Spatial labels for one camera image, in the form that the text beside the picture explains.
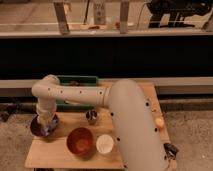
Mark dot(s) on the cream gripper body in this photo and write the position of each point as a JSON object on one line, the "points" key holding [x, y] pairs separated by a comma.
{"points": [[45, 120]]}

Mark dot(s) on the grey blue towel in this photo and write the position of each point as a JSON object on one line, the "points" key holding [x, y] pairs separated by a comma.
{"points": [[50, 127]]}

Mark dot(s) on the purple bowl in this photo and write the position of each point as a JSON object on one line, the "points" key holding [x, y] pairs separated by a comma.
{"points": [[35, 127]]}

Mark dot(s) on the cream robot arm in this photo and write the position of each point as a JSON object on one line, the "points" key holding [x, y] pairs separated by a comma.
{"points": [[140, 144]]}

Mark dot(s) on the orange brown bowl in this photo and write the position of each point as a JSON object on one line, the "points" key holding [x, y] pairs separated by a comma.
{"points": [[80, 141]]}

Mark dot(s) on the small dark metal cup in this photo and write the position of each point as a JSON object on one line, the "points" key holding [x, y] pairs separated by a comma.
{"points": [[91, 117]]}

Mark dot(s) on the green plastic bin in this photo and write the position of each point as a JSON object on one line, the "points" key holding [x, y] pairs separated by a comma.
{"points": [[75, 80]]}

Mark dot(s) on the small orange object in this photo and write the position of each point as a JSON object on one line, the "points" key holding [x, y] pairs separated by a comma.
{"points": [[160, 123]]}

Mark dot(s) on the black machine behind window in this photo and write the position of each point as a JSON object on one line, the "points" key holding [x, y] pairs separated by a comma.
{"points": [[178, 11]]}

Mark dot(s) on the grey post left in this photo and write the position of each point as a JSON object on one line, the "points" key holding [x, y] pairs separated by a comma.
{"points": [[61, 17]]}

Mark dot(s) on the grey sign post middle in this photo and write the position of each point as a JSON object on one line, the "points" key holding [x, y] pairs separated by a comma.
{"points": [[99, 11]]}

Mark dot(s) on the grey post right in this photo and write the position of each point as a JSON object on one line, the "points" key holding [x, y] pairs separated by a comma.
{"points": [[124, 10]]}

